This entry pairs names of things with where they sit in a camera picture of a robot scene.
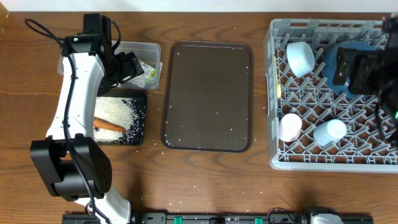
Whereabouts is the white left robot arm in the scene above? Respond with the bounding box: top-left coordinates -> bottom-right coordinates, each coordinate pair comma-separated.
30,13 -> 144,223

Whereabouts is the dark brown serving tray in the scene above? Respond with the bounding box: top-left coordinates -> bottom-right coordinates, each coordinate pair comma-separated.
160,40 -> 254,153

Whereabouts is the clear plastic bin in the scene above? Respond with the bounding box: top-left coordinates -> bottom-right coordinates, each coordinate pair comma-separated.
61,41 -> 161,96

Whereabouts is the green snack wrapper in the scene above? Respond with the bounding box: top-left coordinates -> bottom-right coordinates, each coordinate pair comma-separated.
149,69 -> 156,78

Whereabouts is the small blue cup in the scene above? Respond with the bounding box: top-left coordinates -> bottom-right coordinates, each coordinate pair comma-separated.
313,119 -> 347,147

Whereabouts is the grey dishwasher rack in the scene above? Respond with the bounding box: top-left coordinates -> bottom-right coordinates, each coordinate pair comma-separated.
263,19 -> 397,173

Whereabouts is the white tissue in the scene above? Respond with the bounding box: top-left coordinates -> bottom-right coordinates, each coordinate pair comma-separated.
124,59 -> 156,89

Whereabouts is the light blue rice bowl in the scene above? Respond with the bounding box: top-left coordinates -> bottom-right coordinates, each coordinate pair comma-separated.
286,42 -> 315,77

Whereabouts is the orange carrot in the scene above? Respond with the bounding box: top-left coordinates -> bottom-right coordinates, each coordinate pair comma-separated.
93,117 -> 126,133

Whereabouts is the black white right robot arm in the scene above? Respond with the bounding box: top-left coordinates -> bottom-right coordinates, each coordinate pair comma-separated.
332,12 -> 397,144

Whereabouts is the dark blue plate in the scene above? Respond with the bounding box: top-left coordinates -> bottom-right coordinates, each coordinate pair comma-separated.
322,40 -> 376,100

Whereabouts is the pink cup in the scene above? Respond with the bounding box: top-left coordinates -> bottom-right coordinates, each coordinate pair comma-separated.
279,113 -> 302,142

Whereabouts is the yellow plastic spoon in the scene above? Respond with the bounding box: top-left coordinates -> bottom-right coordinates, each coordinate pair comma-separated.
273,56 -> 282,99

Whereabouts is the black waste tray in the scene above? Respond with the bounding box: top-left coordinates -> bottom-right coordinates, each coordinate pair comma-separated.
93,89 -> 148,146

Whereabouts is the spilled white rice pile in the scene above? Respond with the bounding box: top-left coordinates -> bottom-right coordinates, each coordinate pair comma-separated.
93,96 -> 146,144

